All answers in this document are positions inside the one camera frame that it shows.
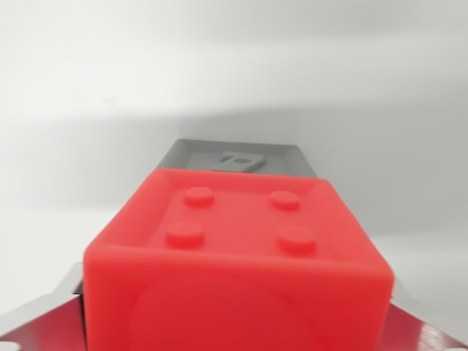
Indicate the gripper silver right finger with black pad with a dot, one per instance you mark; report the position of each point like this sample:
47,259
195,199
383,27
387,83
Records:
420,336

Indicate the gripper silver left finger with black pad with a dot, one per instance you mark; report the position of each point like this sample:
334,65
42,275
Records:
40,321

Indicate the red studded plastic cube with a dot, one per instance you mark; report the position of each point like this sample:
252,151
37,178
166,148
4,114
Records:
237,278

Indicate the grey embossed plastic cube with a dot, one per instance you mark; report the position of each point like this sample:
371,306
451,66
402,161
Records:
197,155

